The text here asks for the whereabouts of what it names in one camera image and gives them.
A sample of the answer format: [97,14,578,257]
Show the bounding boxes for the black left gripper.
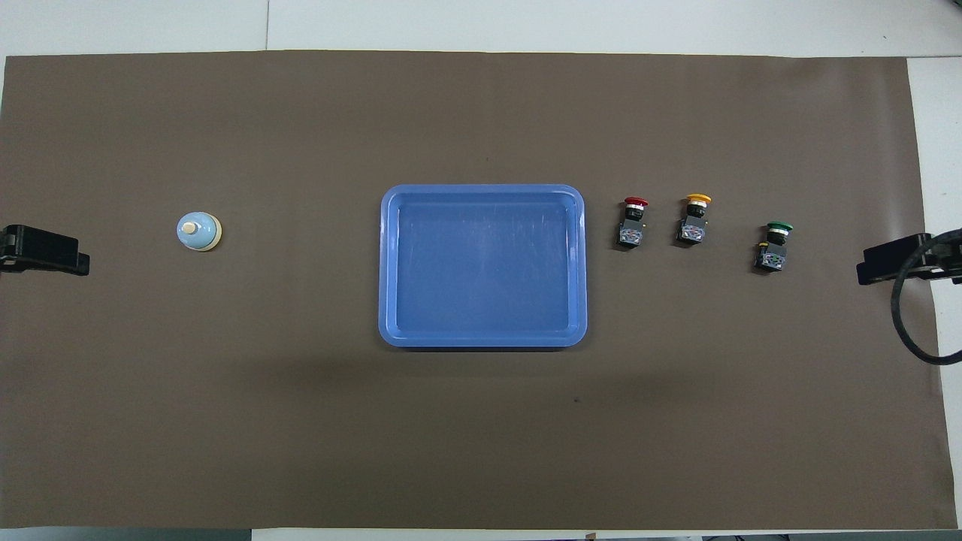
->
[0,224,91,277]

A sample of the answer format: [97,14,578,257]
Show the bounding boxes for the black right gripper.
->
[857,228,962,286]

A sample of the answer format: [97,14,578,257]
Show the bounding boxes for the green push button switch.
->
[754,222,794,273]

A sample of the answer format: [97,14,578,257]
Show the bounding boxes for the yellow push button switch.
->
[675,193,712,246]

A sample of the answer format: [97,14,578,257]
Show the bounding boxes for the red push button switch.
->
[618,197,650,250]

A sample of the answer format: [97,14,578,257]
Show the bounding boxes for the light blue service bell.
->
[177,212,223,253]

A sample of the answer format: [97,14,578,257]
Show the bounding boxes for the blue plastic tray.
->
[378,184,588,349]

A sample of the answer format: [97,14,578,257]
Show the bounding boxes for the brown table mat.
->
[0,50,959,530]

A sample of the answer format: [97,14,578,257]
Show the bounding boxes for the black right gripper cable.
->
[890,228,962,367]

